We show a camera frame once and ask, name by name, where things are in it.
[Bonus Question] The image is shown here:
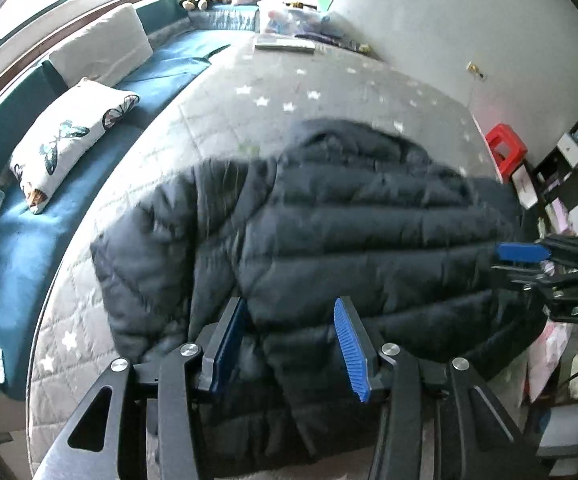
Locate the beige cushion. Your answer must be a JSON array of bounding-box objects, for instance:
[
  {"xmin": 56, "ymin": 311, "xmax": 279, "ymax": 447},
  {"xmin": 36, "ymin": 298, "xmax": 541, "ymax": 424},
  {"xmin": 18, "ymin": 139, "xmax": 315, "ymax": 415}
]
[{"xmin": 49, "ymin": 2, "xmax": 155, "ymax": 88}]

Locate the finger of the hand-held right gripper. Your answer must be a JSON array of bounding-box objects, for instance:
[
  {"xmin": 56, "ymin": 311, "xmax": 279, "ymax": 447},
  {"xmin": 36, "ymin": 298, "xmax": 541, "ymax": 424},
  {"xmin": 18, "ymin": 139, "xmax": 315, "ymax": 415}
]
[
  {"xmin": 491, "ymin": 264, "xmax": 556, "ymax": 291},
  {"xmin": 496, "ymin": 241, "xmax": 554, "ymax": 264}
]

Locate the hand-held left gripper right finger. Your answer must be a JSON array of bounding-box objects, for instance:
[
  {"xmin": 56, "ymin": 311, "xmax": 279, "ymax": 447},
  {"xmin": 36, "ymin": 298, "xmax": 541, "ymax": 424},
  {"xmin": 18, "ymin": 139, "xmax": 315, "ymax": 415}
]
[{"xmin": 333, "ymin": 296, "xmax": 550, "ymax": 480}]

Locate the clear plastic bag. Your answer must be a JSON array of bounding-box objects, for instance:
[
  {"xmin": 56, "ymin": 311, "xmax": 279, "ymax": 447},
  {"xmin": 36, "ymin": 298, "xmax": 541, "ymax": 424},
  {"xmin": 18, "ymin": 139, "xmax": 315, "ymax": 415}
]
[{"xmin": 264, "ymin": 7, "xmax": 350, "ymax": 43}]

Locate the red plastic stool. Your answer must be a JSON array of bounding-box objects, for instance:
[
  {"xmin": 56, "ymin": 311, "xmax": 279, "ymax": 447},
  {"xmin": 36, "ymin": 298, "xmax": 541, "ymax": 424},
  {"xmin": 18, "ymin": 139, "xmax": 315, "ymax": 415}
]
[{"xmin": 485, "ymin": 124, "xmax": 528, "ymax": 183}]

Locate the grey star quilt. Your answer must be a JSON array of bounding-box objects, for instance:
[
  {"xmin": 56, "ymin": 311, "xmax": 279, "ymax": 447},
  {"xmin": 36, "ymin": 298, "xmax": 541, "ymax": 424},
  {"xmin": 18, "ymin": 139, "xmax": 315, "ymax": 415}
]
[{"xmin": 26, "ymin": 35, "xmax": 505, "ymax": 480}]

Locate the black puffer jacket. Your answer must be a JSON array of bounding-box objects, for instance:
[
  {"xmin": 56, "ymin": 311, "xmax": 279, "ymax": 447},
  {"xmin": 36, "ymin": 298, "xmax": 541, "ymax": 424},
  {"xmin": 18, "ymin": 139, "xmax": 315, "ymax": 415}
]
[{"xmin": 90, "ymin": 117, "xmax": 545, "ymax": 466}]

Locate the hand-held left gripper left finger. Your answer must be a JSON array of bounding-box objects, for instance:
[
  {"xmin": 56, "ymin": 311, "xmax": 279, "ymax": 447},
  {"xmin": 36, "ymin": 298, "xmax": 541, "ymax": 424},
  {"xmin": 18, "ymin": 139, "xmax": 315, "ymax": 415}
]
[{"xmin": 34, "ymin": 296, "xmax": 252, "ymax": 480}]

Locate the black shelf unit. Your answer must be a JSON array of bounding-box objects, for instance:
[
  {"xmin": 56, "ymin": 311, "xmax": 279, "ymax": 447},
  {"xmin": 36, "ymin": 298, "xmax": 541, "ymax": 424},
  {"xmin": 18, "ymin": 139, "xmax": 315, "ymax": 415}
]
[{"xmin": 514, "ymin": 85, "xmax": 578, "ymax": 241}]

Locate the flat book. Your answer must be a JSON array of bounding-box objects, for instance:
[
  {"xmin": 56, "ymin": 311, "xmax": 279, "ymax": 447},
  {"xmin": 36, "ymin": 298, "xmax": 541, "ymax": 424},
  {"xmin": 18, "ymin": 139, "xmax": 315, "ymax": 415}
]
[{"xmin": 254, "ymin": 35, "xmax": 317, "ymax": 55}]

